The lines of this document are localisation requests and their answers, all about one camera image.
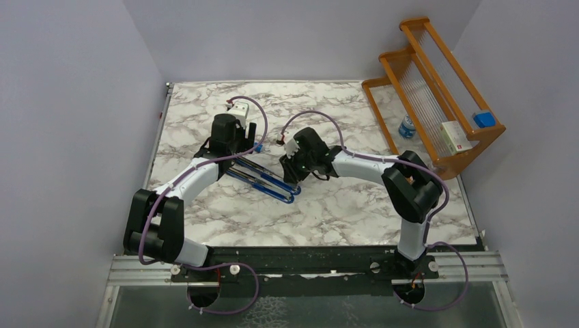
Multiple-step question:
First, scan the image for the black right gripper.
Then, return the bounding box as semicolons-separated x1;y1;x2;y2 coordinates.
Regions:
279;147;315;185

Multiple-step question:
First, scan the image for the blue black stapler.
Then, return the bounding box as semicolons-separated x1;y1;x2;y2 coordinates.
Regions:
236;157;301;195

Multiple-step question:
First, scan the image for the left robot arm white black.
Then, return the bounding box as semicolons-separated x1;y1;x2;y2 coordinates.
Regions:
123;113;257;281

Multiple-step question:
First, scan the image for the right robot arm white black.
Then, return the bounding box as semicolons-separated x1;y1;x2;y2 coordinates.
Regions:
277;128;448;278

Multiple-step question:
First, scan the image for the blue lidded small jar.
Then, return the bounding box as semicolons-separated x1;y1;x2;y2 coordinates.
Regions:
398;115;416;139

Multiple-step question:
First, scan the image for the orange wooden tiered rack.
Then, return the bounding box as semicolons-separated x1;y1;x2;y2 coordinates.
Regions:
362;16;506;180

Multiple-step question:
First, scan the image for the white red carton box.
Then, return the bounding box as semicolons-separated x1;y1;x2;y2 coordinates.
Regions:
440;121;472;155

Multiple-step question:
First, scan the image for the blue block on rack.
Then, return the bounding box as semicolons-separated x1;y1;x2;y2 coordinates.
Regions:
472;111;496;128

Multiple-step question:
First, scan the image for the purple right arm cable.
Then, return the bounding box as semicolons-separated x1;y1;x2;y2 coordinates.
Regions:
277;110;470;313

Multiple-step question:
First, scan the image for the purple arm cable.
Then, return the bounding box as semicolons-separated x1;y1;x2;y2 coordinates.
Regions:
277;110;470;313
137;96;270;316

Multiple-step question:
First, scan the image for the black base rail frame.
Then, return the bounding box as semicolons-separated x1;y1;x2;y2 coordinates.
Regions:
108;245;507;300

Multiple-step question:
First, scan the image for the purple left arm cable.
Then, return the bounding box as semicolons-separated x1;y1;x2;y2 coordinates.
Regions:
137;96;270;316

